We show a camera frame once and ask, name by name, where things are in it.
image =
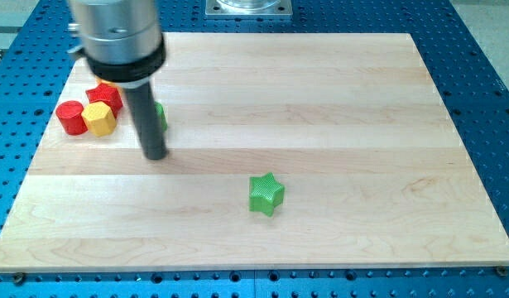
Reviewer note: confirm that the orange block behind arm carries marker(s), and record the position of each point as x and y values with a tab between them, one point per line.
111	84

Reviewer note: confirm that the wooden board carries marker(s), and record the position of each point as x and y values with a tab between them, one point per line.
375	172

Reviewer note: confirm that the green star block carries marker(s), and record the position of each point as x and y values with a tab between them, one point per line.
265	194

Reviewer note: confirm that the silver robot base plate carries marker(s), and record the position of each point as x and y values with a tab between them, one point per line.
248	8

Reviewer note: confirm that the green circle block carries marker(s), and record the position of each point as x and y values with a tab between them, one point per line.
160	111

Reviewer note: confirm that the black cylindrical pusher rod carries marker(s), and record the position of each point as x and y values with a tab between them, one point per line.
141	104

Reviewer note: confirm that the red cylinder block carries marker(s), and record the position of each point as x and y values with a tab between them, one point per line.
69	115

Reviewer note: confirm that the red star block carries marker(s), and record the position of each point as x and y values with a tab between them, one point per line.
107	94

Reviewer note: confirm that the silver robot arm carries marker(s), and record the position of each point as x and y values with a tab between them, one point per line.
122	42

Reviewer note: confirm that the yellow hexagon block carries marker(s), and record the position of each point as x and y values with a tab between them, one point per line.
99	119

